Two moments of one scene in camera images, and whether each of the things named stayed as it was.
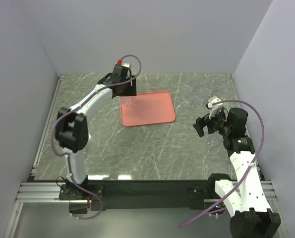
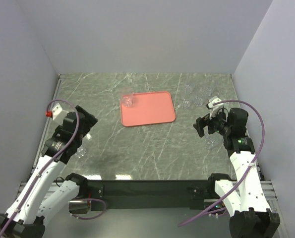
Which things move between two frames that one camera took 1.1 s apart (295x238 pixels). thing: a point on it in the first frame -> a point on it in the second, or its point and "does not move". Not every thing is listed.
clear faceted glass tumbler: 188,89 does not move
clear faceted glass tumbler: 127,101 does not move
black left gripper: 132,90 -> 89,121
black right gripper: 203,122 does not move
